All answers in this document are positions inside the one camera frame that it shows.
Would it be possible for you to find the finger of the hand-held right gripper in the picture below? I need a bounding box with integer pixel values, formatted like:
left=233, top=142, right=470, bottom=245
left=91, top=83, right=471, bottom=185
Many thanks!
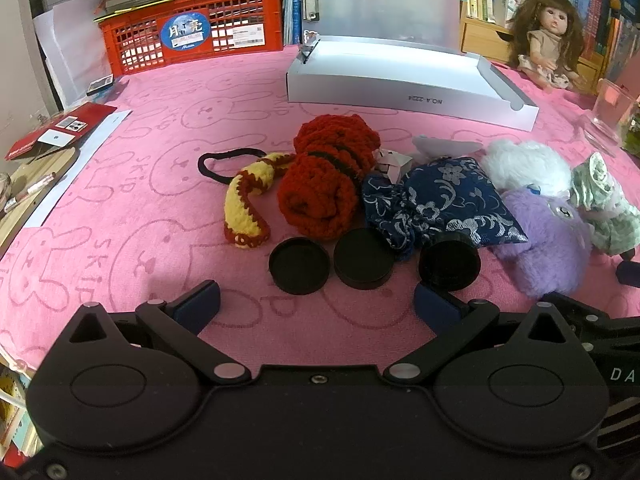
left=542, top=292, right=640, bottom=346
left=616, top=260, right=640, bottom=288

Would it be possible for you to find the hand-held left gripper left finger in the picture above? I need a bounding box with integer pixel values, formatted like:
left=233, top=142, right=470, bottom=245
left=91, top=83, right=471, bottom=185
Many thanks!
left=65, top=280, right=251, bottom=386

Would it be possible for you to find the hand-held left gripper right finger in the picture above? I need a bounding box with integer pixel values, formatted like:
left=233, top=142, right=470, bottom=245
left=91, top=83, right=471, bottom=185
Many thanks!
left=384, top=282, right=576, bottom=386

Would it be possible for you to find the mint green cloth toy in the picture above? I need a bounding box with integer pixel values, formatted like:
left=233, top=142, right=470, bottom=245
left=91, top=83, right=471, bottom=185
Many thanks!
left=570, top=152, right=638, bottom=256

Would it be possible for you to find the black round cap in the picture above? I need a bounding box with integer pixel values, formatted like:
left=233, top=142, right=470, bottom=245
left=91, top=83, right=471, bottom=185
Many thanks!
left=333, top=228, right=396, bottom=290

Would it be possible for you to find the purple plush toy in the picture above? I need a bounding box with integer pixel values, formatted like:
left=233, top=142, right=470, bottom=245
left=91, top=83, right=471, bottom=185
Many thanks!
left=492, top=185, right=593, bottom=298

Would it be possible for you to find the shallow black round lid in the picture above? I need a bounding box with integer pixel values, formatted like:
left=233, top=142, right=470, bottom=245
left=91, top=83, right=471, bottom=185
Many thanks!
left=268, top=237, right=332, bottom=295

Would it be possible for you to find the navy floral fabric pouch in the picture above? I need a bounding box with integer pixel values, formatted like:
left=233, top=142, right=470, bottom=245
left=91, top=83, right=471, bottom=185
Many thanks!
left=361, top=156, right=530, bottom=261

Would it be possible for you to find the white fluffy plush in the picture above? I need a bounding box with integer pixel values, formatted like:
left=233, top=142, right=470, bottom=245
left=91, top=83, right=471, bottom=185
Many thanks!
left=482, top=140, right=573, bottom=196

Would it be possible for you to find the red crochet bundle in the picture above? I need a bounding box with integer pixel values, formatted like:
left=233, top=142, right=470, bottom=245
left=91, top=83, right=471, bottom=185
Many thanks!
left=276, top=114, right=382, bottom=238

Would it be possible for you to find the white cardboard box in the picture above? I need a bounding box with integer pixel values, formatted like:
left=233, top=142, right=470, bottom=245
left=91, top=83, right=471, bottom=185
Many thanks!
left=286, top=35, right=540, bottom=133

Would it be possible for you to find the pink bunny print blanket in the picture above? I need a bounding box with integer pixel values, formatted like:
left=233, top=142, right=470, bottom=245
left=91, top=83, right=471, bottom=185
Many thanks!
left=0, top=45, right=640, bottom=371

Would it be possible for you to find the black elastic hair band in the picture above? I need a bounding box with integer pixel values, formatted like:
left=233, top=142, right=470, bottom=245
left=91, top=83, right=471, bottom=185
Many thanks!
left=197, top=147, right=268, bottom=183

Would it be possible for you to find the small white paper figure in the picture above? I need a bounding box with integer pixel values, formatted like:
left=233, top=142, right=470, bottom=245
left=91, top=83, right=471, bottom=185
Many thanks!
left=375, top=147, right=413, bottom=185

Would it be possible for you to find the clear glass cup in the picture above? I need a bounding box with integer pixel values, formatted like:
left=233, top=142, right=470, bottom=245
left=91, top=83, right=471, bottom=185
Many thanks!
left=580, top=79, right=640, bottom=157

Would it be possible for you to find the white paper sheet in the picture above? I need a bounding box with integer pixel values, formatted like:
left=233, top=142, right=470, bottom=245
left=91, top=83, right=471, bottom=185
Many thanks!
left=22, top=109, right=133, bottom=228

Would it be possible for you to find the pen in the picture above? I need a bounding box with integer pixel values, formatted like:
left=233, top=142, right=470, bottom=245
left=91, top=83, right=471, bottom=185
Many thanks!
left=4, top=172, right=57, bottom=212

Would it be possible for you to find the wooden board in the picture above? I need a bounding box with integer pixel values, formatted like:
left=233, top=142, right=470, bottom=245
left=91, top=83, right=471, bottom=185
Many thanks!
left=0, top=147, right=81, bottom=241

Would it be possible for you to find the red booklet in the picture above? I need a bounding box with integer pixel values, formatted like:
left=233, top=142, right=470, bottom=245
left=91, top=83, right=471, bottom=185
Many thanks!
left=5, top=102, right=118, bottom=162

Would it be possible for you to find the small card box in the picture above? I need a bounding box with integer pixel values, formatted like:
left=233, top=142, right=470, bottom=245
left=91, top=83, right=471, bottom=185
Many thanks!
left=86, top=74, right=116, bottom=97

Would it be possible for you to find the brown-haired doll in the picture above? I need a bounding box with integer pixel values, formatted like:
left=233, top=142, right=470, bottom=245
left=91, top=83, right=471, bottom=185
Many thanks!
left=507, top=0, right=588, bottom=92

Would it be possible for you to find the row of standing books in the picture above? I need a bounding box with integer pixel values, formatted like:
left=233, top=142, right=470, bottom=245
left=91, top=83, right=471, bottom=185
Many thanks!
left=460, top=0, right=640, bottom=86

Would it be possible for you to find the red plastic crate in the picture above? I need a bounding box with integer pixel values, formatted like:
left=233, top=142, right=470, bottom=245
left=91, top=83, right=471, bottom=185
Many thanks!
left=97, top=0, right=286, bottom=76

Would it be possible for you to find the wooden drawer box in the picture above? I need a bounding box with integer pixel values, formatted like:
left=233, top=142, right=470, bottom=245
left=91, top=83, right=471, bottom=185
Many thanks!
left=460, top=14, right=606, bottom=81

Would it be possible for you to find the large white sheet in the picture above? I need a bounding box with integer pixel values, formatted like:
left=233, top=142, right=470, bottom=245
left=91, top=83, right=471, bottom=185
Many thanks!
left=32, top=7, right=113, bottom=111

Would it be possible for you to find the translucent plastic clipboard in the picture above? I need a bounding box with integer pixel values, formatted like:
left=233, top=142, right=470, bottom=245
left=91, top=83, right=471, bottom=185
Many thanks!
left=287, top=0, right=461, bottom=56

